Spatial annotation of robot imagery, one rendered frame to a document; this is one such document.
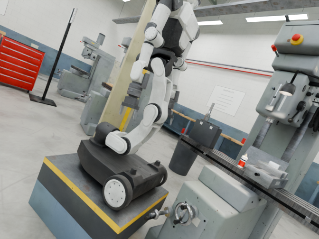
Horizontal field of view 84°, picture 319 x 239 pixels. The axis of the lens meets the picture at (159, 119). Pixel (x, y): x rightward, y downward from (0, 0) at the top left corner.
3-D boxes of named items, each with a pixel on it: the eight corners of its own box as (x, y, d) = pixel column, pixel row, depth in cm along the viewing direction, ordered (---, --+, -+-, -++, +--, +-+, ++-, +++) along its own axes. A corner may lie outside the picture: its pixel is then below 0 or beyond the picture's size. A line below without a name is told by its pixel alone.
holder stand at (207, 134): (208, 148, 150) (219, 126, 148) (188, 136, 164) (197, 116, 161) (213, 148, 160) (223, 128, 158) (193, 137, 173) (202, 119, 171)
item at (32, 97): (30, 100, 362) (64, -1, 338) (28, 94, 398) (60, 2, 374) (56, 106, 396) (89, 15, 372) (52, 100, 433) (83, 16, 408)
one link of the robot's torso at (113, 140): (102, 144, 138) (108, 129, 136) (118, 143, 156) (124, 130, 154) (121, 158, 129) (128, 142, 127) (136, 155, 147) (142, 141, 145)
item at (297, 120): (295, 124, 122) (314, 88, 119) (260, 112, 140) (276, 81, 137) (300, 129, 135) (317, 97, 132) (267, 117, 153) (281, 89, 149)
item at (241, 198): (241, 214, 102) (250, 196, 100) (196, 178, 127) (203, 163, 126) (266, 205, 136) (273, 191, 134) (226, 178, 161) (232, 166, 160)
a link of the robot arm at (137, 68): (128, 78, 107) (134, 57, 107) (136, 82, 115) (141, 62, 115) (137, 80, 104) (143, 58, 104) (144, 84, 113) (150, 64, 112)
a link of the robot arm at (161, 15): (137, 35, 107) (154, 0, 104) (147, 45, 119) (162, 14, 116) (152, 40, 102) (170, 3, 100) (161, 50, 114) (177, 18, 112)
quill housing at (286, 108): (284, 120, 111) (310, 72, 107) (252, 110, 126) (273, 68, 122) (290, 126, 124) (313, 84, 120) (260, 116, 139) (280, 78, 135)
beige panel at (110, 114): (87, 162, 226) (159, -17, 199) (79, 147, 255) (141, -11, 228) (121, 164, 261) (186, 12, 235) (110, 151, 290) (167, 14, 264)
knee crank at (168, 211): (147, 224, 99) (151, 215, 98) (141, 216, 103) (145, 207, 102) (172, 218, 114) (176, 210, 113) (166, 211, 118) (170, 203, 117)
